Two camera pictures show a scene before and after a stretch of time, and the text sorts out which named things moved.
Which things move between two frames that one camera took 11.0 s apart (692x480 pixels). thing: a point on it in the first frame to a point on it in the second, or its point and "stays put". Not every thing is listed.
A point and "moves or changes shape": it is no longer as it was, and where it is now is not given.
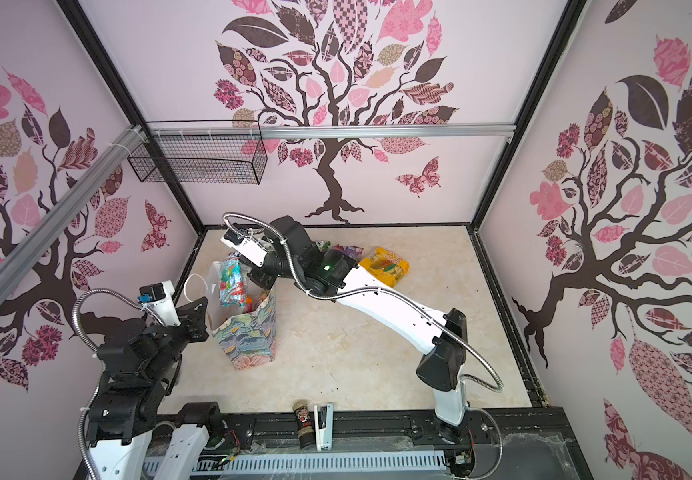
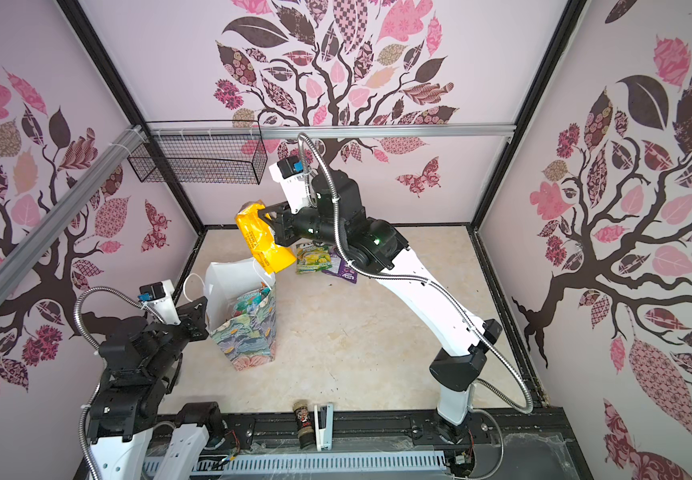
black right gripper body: x=277 y=268 to x=312 y=226
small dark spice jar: x=306 y=431 stays put
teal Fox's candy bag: x=232 y=293 to x=246 y=303
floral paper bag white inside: x=247 y=333 stays put
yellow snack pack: x=386 y=266 moves or changes shape
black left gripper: x=195 y=319 stays put
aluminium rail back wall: x=333 y=132 stays put
